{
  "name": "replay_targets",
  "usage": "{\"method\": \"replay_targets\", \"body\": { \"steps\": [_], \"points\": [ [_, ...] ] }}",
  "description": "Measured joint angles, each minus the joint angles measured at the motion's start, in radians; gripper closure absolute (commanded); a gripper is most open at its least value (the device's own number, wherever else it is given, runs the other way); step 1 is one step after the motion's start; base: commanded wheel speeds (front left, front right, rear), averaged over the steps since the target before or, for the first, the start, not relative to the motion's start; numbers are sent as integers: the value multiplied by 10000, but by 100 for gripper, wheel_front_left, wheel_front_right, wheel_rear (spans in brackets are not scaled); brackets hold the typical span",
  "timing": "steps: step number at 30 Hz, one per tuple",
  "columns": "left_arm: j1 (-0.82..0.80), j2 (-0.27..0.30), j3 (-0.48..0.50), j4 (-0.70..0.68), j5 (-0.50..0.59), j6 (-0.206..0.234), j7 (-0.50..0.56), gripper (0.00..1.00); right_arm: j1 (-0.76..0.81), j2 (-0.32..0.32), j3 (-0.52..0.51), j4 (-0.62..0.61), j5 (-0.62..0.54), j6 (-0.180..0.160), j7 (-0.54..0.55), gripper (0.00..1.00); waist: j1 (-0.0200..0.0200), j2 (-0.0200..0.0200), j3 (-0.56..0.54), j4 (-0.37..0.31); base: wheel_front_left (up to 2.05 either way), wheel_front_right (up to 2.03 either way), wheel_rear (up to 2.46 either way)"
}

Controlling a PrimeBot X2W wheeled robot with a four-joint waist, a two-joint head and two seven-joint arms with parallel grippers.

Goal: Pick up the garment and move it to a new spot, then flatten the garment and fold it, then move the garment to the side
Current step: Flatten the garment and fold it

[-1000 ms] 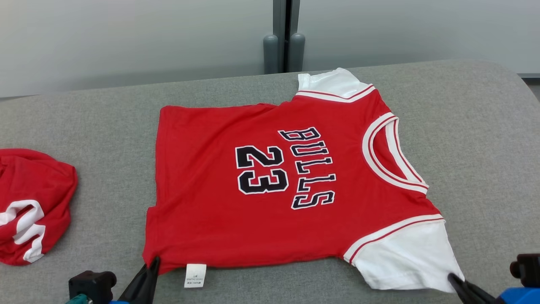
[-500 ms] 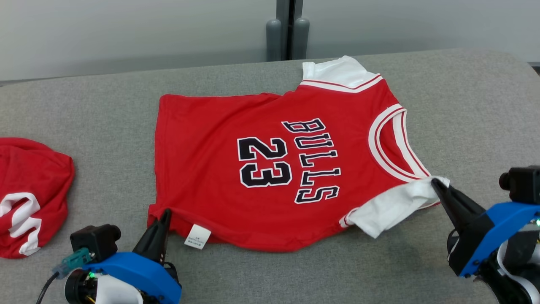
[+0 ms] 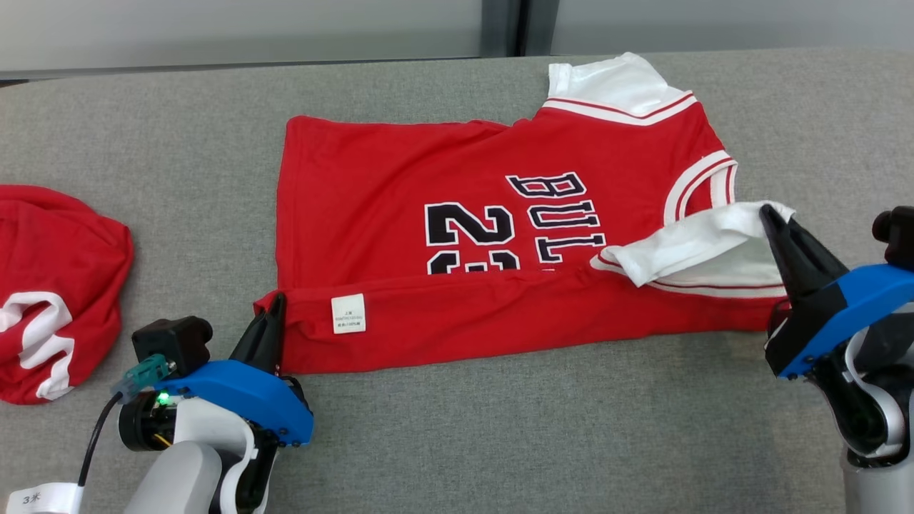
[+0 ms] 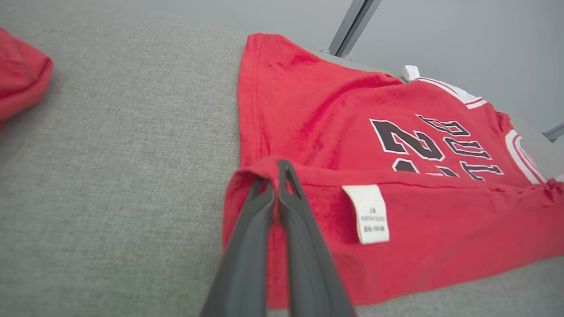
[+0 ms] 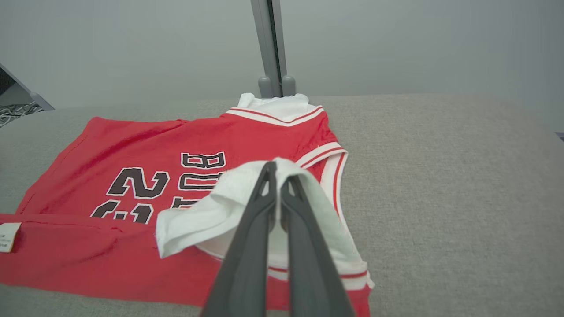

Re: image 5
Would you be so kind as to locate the grey metal panel frame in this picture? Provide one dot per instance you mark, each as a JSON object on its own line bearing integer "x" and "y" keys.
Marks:
{"x": 42, "y": 102}

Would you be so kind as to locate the red basketball jersey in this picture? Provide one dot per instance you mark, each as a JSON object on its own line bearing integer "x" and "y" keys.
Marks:
{"x": 132, "y": 145}

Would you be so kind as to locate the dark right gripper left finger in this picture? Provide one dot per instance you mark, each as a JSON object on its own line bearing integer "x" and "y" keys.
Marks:
{"x": 246, "y": 264}

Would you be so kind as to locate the grey metal partition post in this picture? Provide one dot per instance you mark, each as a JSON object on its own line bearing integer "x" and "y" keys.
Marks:
{"x": 266, "y": 44}

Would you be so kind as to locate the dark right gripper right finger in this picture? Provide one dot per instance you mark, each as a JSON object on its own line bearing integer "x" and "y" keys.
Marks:
{"x": 308, "y": 264}

